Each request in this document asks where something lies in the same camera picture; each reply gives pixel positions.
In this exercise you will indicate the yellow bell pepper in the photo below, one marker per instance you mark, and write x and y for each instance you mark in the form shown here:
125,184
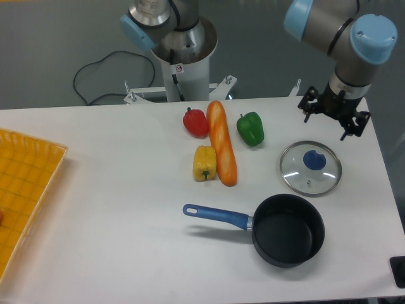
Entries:
204,163

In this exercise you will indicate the long orange bread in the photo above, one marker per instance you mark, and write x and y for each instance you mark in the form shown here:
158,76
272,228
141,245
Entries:
221,142

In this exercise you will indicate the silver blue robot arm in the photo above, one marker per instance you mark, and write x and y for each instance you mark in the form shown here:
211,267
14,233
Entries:
358,44

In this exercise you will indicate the yellow woven basket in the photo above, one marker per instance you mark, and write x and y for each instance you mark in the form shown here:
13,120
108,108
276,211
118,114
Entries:
28,166

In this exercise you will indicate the glass pot lid blue knob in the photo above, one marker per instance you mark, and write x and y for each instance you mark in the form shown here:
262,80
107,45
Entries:
310,168

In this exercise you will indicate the black saucepan blue handle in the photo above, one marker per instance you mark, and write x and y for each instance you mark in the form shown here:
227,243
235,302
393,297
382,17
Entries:
286,230

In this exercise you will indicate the green bell pepper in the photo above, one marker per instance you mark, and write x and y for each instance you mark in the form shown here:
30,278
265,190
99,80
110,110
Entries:
250,128

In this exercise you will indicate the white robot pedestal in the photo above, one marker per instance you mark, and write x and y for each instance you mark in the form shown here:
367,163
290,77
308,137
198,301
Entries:
184,57

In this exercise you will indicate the black device at table edge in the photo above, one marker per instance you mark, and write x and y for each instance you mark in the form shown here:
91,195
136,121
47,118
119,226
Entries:
397,264

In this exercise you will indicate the red bell pepper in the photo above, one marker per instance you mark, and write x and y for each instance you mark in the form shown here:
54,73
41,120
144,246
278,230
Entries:
195,122

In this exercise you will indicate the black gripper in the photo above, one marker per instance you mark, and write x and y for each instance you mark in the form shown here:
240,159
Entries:
337,107

